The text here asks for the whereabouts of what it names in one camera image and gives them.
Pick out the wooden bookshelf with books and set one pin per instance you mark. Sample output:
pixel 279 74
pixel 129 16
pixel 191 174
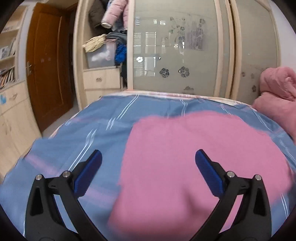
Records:
pixel 10 37

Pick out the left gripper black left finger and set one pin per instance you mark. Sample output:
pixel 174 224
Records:
pixel 43 220

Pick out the pink and white hooded jacket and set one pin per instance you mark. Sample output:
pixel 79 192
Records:
pixel 163 195

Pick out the pink hanging puffer jacket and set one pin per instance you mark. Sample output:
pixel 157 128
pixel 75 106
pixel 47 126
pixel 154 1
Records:
pixel 116 9

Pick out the wardrobe wooden drawer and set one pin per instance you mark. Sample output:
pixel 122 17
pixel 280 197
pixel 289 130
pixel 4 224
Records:
pixel 101 79

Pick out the rolled pink quilt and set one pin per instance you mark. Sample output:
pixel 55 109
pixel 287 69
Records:
pixel 277 97

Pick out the blue garment in wardrobe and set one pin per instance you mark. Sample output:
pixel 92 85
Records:
pixel 120 54

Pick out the blue striped bed sheet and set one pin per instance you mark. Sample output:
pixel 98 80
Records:
pixel 105 125

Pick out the clear plastic storage box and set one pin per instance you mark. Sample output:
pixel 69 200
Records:
pixel 103 56

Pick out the dark hanging jacket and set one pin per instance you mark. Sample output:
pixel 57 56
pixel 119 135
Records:
pixel 95 15

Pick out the brown wooden room door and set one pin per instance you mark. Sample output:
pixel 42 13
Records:
pixel 47 63

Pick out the beige knitted cloth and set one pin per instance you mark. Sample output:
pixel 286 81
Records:
pixel 94 43

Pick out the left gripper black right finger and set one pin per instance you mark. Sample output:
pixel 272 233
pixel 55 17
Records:
pixel 253 218

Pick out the light wood cabinet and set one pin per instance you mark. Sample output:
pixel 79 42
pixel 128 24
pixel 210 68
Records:
pixel 18 125

